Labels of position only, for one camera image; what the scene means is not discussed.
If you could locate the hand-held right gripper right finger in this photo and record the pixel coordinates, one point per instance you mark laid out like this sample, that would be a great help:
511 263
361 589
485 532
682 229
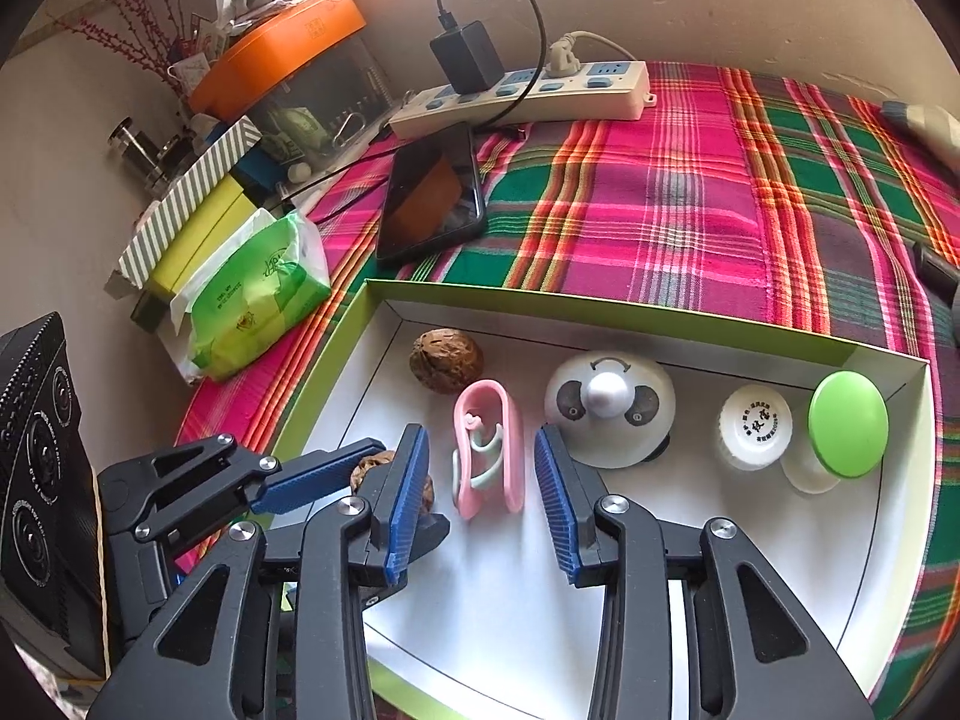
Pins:
559 517

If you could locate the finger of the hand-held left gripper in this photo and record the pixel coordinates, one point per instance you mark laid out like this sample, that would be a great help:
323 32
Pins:
431 530
315 474

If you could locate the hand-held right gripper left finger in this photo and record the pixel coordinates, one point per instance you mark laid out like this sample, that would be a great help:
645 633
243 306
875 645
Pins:
405 502

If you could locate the brown walnut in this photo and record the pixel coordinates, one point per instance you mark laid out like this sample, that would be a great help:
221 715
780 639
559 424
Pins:
369 471
446 360

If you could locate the pink plastic clip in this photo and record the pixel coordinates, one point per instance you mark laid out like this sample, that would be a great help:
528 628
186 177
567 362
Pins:
512 457

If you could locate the green and white cardboard box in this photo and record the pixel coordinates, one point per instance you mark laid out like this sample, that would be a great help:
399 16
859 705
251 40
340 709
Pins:
487 615

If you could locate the white panda face massager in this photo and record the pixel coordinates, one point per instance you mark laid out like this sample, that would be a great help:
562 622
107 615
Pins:
645 435

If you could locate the white round jar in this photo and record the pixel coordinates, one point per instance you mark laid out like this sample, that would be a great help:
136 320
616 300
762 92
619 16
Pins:
754 427

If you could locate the green mushroom shaped massager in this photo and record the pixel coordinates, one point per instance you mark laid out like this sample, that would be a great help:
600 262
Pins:
847 424

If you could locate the green tissue pack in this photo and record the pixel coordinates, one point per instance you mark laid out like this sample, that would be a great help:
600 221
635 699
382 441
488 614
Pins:
255 292

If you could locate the yellow box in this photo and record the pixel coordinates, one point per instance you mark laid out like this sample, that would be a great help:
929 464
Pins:
202 232

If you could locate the grey striped box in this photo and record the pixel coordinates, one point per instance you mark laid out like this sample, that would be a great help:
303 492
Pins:
187 199

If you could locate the black smartphone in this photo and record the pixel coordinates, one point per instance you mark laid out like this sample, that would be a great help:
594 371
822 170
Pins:
431 191

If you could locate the metal canister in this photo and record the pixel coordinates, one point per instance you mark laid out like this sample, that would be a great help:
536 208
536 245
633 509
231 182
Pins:
142 150

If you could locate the white power strip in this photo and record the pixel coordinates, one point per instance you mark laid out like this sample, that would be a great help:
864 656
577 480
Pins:
570 101

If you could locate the orange lidded clear container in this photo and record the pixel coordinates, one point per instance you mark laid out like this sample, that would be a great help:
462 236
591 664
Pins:
277 37

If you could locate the black charger adapter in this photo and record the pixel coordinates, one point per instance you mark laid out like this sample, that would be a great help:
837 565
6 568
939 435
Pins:
465 56

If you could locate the white power plug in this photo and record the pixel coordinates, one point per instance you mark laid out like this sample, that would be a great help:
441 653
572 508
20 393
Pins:
561 56

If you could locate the red branch decoration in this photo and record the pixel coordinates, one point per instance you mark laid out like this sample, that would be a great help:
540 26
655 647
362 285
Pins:
131 34

